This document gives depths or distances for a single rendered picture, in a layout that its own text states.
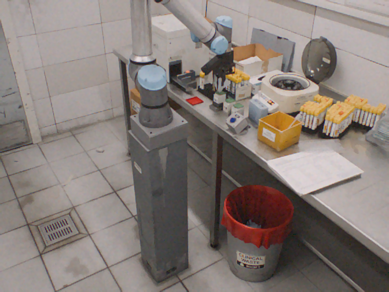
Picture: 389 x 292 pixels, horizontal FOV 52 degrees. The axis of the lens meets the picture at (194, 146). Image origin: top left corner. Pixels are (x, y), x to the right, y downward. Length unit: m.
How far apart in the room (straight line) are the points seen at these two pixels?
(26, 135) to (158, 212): 1.86
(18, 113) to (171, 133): 1.94
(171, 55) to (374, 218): 1.33
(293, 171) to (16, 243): 1.77
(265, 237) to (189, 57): 1.06
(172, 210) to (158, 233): 0.14
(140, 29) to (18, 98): 1.87
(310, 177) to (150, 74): 0.75
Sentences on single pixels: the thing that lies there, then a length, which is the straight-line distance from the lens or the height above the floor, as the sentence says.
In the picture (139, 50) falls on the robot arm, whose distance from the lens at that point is 1.73.
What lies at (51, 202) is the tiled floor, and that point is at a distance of 2.92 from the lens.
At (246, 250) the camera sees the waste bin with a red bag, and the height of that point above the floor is 0.26.
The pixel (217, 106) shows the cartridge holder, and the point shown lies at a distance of 1.99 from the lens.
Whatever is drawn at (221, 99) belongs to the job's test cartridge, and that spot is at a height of 0.93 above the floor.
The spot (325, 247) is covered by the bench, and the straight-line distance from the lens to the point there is 2.21.
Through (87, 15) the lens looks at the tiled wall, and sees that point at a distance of 3.41.
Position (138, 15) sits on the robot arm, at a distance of 1.68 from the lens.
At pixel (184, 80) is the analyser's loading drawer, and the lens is 2.19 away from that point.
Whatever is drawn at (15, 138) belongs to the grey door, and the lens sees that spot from 3.54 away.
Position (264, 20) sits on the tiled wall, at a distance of 2.52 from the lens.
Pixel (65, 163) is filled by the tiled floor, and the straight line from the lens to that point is 3.27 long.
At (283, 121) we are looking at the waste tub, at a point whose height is 0.93.
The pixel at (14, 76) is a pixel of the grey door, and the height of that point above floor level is 0.61.
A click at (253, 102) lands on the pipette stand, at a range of 1.88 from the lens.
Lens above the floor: 1.82
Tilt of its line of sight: 33 degrees down
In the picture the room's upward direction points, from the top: straight up
